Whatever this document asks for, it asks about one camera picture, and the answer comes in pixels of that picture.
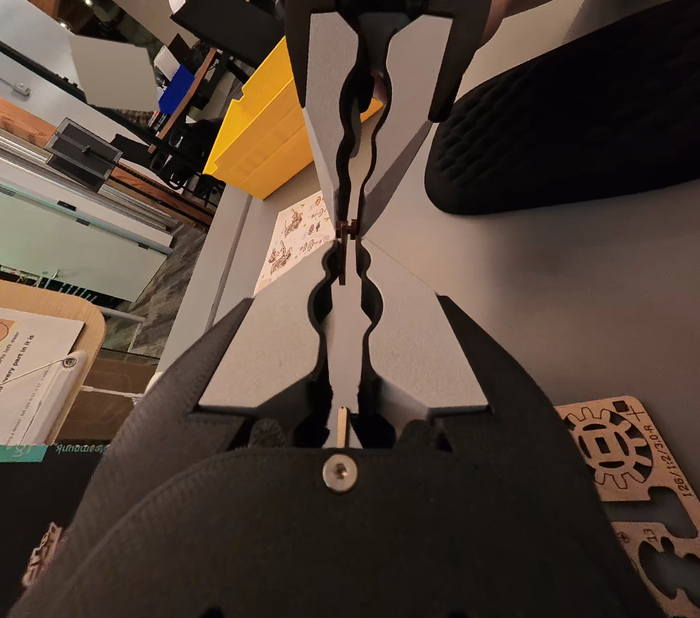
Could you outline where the clear acrylic box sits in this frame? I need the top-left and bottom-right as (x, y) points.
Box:
(46, 117), (123, 193)

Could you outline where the blue plastic bin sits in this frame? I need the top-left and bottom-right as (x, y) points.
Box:
(158, 65), (197, 116)

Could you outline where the black model kit box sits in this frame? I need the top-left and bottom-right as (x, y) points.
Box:
(0, 440), (111, 598)

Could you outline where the model instruction booklet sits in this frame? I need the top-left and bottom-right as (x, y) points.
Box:
(257, 190), (338, 283)

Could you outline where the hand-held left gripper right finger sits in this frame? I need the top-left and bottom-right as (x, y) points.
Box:
(355, 240), (489, 449)

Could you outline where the wooden poster board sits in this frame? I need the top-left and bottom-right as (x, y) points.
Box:
(0, 279), (107, 445)

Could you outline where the brown cardboard box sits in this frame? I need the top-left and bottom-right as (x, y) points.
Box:
(57, 355), (160, 442)

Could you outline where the yellow plastic bin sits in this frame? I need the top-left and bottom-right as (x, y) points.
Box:
(202, 35), (385, 201)

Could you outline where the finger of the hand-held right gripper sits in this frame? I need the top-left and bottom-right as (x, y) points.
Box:
(355, 15), (456, 233)
(301, 10), (360, 226)

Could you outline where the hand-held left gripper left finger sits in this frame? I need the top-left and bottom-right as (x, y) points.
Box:
(198, 241), (340, 449)

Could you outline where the laser-cut wooden parts sheet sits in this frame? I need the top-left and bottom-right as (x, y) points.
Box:
(555, 395), (700, 618)

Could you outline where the printed instruction poster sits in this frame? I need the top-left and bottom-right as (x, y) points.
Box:
(0, 307), (87, 446)

